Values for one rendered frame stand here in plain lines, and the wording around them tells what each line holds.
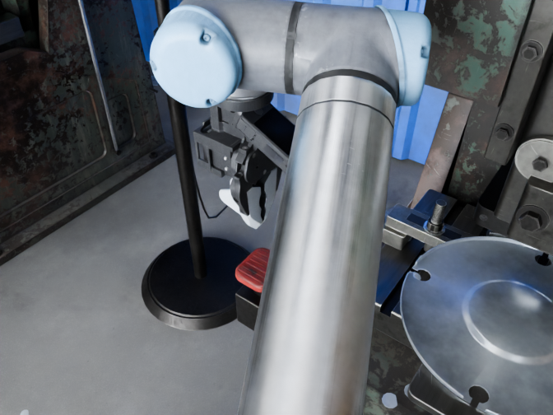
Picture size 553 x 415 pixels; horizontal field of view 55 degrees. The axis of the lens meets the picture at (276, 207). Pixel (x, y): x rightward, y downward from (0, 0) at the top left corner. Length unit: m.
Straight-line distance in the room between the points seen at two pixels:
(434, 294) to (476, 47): 0.33
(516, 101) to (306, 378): 0.38
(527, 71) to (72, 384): 1.39
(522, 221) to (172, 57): 0.42
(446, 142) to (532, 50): 0.54
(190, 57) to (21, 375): 1.39
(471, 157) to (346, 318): 0.70
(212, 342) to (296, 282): 1.31
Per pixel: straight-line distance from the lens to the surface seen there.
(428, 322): 0.72
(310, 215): 0.34
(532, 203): 0.65
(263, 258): 0.79
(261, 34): 0.43
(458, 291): 0.76
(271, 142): 0.60
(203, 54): 0.42
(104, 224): 2.04
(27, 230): 2.07
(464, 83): 0.59
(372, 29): 0.43
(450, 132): 1.07
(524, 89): 0.59
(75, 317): 1.78
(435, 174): 1.10
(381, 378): 0.82
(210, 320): 1.64
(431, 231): 0.87
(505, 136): 0.60
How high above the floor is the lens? 1.34
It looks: 42 degrees down
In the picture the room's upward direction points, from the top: straight up
